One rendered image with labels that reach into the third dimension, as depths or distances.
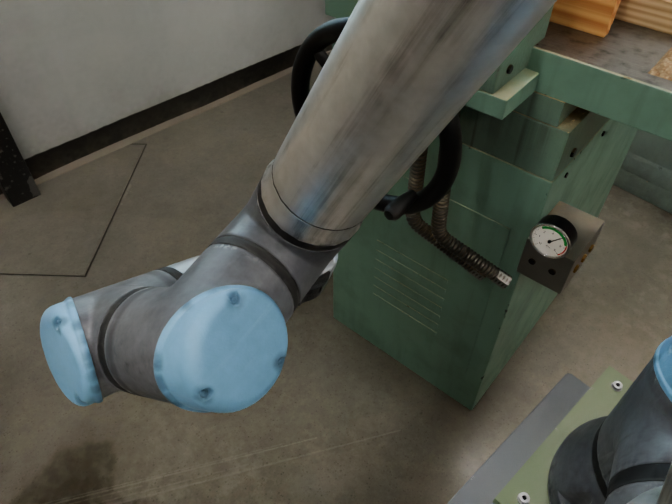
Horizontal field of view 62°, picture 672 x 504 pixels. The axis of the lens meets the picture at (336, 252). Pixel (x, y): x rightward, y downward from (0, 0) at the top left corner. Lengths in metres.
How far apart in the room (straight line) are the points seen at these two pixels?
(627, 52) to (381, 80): 0.59
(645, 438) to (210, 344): 0.34
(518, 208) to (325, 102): 0.66
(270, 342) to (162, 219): 1.53
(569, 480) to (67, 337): 0.50
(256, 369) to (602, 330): 1.38
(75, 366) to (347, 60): 0.32
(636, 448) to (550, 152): 0.50
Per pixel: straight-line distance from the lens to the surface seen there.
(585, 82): 0.83
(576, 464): 0.67
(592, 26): 0.90
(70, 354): 0.50
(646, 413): 0.53
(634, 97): 0.82
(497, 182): 0.97
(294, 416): 1.42
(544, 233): 0.89
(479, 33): 0.29
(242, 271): 0.43
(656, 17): 0.95
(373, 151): 0.35
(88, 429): 1.52
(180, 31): 2.26
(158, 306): 0.43
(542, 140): 0.89
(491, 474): 0.79
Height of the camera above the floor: 1.26
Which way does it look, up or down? 46 degrees down
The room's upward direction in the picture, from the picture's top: straight up
